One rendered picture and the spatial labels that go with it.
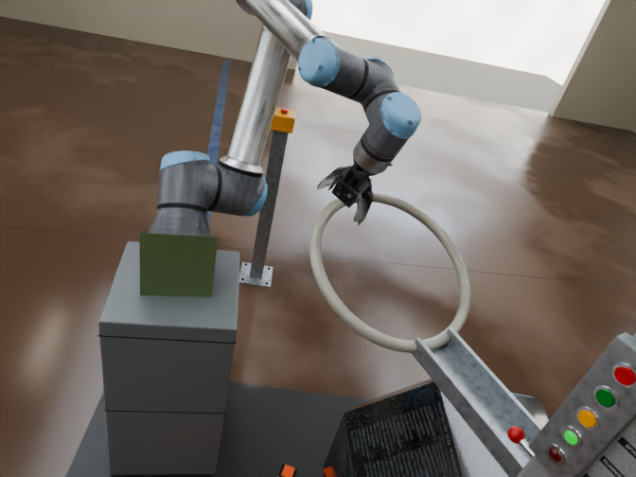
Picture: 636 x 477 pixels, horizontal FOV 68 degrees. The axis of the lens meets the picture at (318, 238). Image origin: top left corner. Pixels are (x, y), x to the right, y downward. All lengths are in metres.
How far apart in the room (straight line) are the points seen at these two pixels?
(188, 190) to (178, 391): 0.68
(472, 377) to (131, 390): 1.08
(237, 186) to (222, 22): 5.82
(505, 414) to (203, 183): 1.04
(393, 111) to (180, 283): 0.87
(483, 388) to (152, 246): 0.97
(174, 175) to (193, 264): 0.27
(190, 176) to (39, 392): 1.34
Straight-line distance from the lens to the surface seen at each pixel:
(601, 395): 0.84
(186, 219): 1.44
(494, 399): 1.24
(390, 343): 1.17
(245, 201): 1.56
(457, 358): 1.27
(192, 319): 1.50
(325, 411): 2.39
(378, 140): 1.04
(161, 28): 7.39
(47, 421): 2.37
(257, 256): 2.86
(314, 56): 1.02
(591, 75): 9.13
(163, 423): 1.87
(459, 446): 1.45
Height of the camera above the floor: 1.92
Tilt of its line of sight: 34 degrees down
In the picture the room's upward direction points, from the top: 14 degrees clockwise
